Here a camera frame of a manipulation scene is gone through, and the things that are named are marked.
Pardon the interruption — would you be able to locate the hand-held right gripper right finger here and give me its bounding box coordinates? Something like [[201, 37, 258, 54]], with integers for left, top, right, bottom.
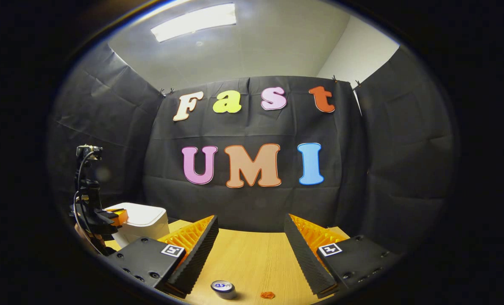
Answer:
[[283, 214, 405, 299]]

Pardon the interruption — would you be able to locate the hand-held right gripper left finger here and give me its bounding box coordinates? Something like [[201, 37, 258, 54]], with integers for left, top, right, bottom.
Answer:
[[103, 215, 219, 299]]

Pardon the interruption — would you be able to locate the white desktop garbage bin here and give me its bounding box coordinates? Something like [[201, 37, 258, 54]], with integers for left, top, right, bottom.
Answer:
[[103, 202, 170, 248]]

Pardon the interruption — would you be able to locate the blue pop can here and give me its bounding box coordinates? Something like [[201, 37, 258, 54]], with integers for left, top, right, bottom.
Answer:
[[211, 280, 237, 300]]

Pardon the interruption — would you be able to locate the wooden desktop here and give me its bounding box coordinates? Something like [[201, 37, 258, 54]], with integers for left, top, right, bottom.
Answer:
[[106, 219, 350, 305]]

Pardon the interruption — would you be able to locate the black backdrop cloth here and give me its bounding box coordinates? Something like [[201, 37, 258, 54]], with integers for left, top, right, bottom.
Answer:
[[48, 40, 458, 255]]

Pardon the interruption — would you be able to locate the ceiling light panel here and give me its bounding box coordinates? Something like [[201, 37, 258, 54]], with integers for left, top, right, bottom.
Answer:
[[150, 3, 237, 43]]

